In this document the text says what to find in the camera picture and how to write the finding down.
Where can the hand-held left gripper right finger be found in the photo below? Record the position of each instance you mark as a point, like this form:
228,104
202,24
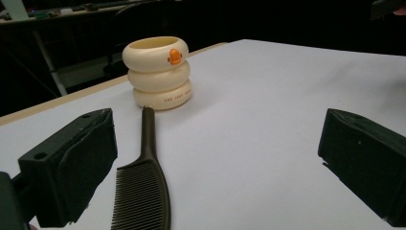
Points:
367,159

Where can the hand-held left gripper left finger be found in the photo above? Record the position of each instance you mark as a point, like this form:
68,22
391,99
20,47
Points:
73,166

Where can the dark brown comb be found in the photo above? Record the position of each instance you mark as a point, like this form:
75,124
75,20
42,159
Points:
143,191

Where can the white table mat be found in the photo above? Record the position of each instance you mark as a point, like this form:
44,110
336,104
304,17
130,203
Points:
255,127

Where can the white metal desk leg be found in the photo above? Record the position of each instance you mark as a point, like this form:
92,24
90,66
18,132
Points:
51,67

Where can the background desk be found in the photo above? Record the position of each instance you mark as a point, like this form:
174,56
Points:
63,16

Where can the cream ringed cup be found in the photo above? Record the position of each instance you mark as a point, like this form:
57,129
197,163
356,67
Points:
156,76

